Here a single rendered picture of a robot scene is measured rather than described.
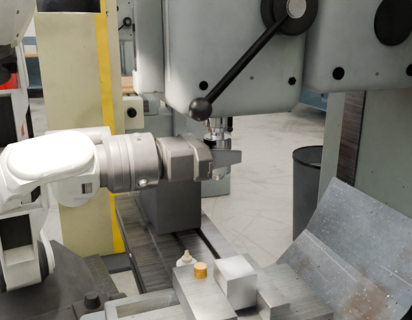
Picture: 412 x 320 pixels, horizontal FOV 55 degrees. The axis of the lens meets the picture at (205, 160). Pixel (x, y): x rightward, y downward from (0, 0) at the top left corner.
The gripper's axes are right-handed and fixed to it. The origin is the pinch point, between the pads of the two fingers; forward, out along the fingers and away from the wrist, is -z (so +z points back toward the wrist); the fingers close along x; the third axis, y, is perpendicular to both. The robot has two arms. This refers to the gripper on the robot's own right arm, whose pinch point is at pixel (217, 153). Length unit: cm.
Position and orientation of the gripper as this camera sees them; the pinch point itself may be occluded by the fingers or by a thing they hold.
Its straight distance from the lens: 66.0
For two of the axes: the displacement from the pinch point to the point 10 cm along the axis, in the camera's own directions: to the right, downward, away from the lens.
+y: 0.0, 9.5, 3.2
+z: -9.4, 1.1, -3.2
